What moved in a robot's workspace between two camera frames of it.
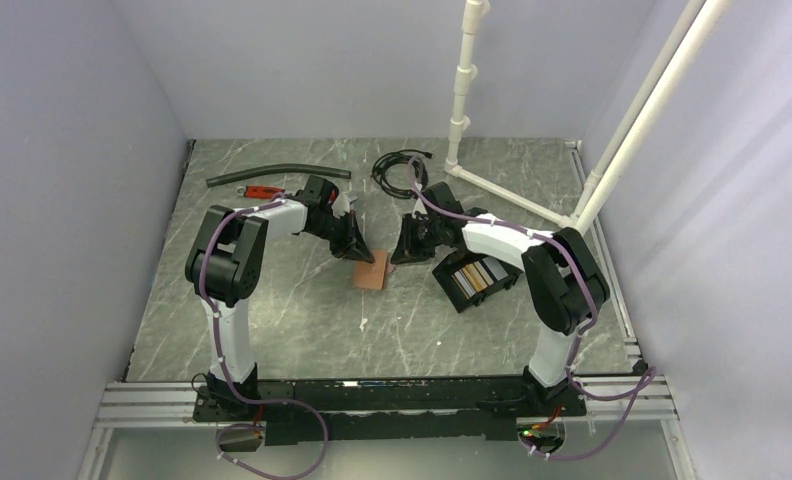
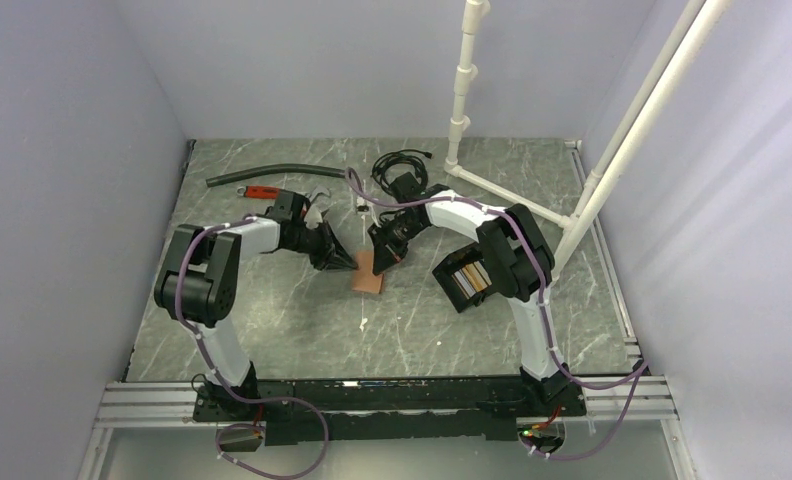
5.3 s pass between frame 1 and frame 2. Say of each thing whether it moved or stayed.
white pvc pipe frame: stayed
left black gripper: moved
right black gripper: moved
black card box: stayed
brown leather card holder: stayed
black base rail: stayed
